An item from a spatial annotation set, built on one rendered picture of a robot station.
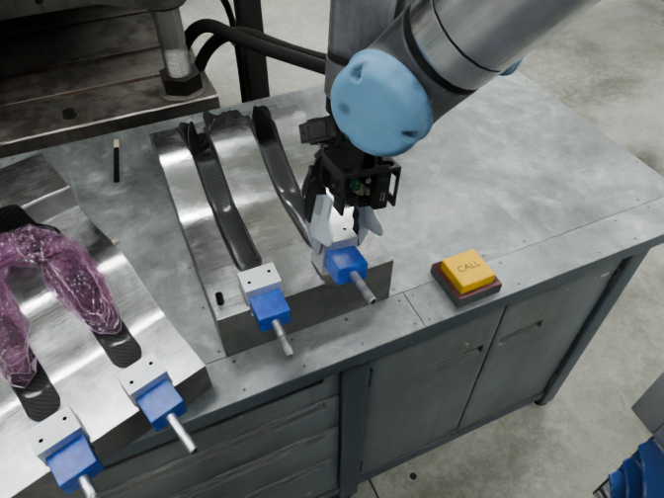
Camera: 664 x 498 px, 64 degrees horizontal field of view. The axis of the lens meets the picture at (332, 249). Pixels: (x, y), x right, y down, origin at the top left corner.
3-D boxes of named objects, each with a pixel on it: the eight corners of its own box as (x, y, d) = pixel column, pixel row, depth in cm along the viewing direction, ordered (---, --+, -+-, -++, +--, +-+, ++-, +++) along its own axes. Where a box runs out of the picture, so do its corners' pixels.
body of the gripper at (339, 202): (338, 221, 59) (347, 121, 52) (308, 185, 65) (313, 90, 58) (396, 210, 62) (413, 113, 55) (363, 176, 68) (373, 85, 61)
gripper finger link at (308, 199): (297, 222, 65) (316, 157, 61) (293, 215, 66) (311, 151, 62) (331, 223, 67) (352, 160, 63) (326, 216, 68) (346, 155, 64)
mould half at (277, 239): (388, 297, 82) (396, 237, 72) (226, 358, 75) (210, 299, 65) (278, 128, 113) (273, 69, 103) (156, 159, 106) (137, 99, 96)
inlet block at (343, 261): (387, 313, 67) (393, 281, 63) (352, 322, 65) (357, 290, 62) (343, 253, 76) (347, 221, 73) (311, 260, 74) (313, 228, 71)
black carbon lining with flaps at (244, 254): (338, 253, 79) (338, 207, 72) (234, 288, 74) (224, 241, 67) (262, 130, 101) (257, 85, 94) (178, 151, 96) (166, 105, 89)
